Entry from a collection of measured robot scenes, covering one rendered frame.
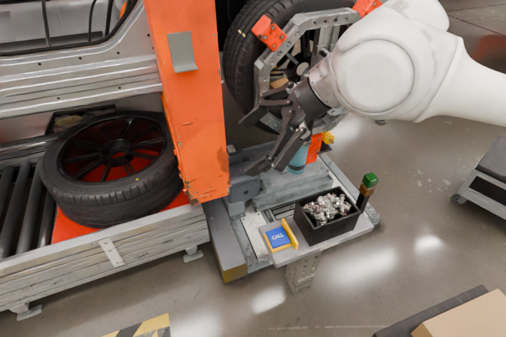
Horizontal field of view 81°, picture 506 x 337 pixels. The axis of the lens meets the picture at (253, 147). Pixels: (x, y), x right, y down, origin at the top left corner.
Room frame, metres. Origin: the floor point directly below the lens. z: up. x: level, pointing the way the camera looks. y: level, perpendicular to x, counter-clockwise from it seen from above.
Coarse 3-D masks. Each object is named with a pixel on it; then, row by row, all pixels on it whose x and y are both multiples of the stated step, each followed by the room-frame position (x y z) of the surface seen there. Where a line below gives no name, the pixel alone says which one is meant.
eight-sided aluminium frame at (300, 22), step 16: (304, 16) 1.08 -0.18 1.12; (320, 16) 1.08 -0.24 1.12; (336, 16) 1.09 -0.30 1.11; (352, 16) 1.12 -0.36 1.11; (288, 32) 1.04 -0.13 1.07; (288, 48) 1.03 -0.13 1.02; (256, 64) 1.03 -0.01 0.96; (272, 64) 1.01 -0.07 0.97; (256, 80) 1.03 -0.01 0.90; (256, 96) 1.03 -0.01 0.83; (272, 128) 1.01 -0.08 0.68; (320, 128) 1.10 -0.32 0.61
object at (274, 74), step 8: (304, 40) 1.17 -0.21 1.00; (304, 48) 1.17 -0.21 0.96; (288, 56) 1.15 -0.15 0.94; (296, 56) 1.20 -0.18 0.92; (304, 56) 1.17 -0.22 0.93; (288, 64) 1.20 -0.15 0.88; (296, 64) 1.16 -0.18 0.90; (272, 72) 1.12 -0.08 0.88; (280, 72) 1.14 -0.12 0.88; (288, 72) 1.15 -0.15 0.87; (296, 72) 1.21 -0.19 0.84; (288, 80) 1.20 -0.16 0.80; (272, 112) 1.14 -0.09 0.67; (280, 112) 1.16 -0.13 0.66
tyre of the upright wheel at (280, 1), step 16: (256, 0) 1.27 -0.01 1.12; (272, 0) 1.19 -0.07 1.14; (288, 0) 1.13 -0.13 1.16; (304, 0) 1.14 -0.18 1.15; (320, 0) 1.16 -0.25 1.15; (336, 0) 1.19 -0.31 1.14; (352, 0) 1.22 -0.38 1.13; (240, 16) 1.25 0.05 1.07; (256, 16) 1.16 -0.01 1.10; (272, 16) 1.10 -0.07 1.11; (288, 16) 1.12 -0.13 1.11; (240, 32) 1.16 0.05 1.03; (224, 48) 1.23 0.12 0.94; (240, 48) 1.11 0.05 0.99; (256, 48) 1.07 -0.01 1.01; (224, 64) 1.22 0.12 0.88; (240, 64) 1.06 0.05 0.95; (240, 80) 1.05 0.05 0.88; (240, 96) 1.05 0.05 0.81
